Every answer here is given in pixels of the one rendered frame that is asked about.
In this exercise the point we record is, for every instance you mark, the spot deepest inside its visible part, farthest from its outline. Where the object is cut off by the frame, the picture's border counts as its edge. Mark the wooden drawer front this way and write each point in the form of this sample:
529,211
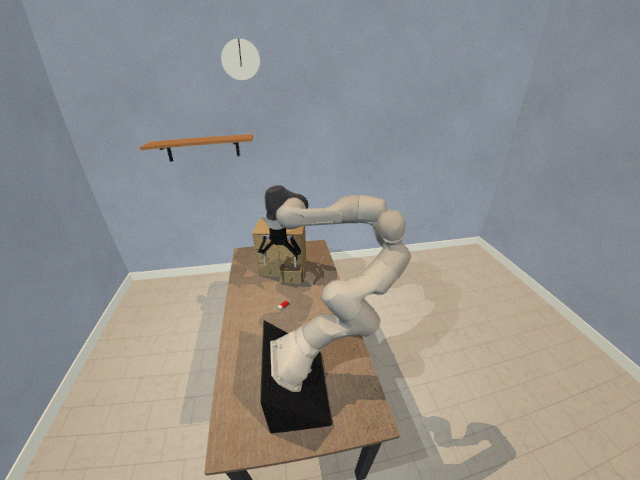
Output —
297,238
258,240
286,256
272,256
273,269
294,274

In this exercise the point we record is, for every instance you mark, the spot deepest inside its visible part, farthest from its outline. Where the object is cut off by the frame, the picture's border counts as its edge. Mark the small wooden chest of drawers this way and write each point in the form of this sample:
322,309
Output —
262,228

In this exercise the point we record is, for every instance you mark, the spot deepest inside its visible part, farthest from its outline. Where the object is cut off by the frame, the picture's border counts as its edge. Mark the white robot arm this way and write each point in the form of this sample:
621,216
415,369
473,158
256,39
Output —
292,354

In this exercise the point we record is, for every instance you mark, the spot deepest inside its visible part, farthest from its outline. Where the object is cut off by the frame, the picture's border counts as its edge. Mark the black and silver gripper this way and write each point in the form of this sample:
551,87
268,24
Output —
280,239

